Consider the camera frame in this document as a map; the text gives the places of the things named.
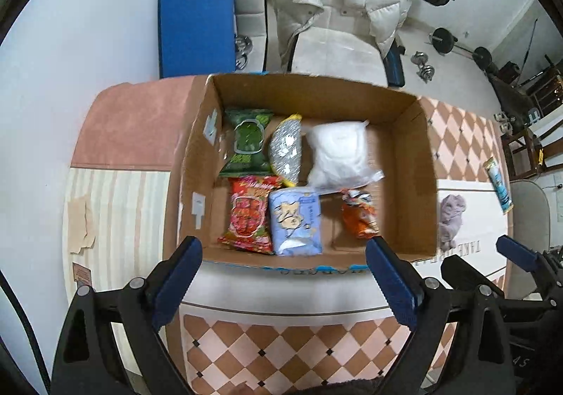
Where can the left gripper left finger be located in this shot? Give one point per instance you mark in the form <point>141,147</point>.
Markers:
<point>167,284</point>

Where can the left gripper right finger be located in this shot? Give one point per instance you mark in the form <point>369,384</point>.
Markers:
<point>408,295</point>

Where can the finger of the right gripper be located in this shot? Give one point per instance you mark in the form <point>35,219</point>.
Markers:
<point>519,255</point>

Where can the blue long snack pack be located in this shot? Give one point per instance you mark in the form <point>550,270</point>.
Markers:
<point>494,173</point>

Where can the orange snack bag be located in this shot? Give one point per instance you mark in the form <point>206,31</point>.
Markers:
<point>359,214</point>

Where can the purple grey cloth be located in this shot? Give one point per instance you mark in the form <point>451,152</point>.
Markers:
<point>452,208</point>

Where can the red floral wet wipes pack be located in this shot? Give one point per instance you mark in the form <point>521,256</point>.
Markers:
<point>248,224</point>

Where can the light blue tissue pack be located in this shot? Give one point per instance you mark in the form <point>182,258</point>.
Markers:
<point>295,222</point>

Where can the white translucent plastic bag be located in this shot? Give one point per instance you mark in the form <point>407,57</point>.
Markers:
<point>340,157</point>

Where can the green snack pack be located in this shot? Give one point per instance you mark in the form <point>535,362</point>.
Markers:
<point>248,157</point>

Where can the silver yellow snack bag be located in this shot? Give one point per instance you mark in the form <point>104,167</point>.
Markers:
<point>285,150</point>

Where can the grey chair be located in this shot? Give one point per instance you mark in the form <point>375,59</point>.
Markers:
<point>531,215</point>

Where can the chrome dumbbell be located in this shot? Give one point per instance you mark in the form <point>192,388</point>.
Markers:
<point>425,70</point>

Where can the dark blue floor mat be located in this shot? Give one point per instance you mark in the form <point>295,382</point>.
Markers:
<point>393,66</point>

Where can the black barbell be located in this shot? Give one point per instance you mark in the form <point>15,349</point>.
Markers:
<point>443,41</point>

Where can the blue folded mat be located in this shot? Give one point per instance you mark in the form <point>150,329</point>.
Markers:
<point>196,37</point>

